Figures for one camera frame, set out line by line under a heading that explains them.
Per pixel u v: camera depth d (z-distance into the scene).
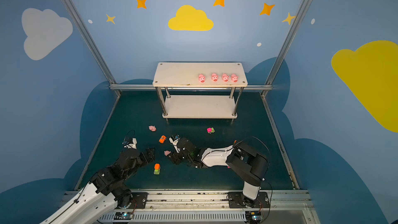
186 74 0.83
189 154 0.67
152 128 0.98
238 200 0.75
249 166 0.47
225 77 0.78
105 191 0.52
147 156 0.70
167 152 0.88
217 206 0.74
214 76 0.78
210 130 0.98
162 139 0.95
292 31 0.87
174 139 0.77
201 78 0.78
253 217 0.71
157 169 0.82
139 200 0.75
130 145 0.66
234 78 0.78
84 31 0.85
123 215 0.71
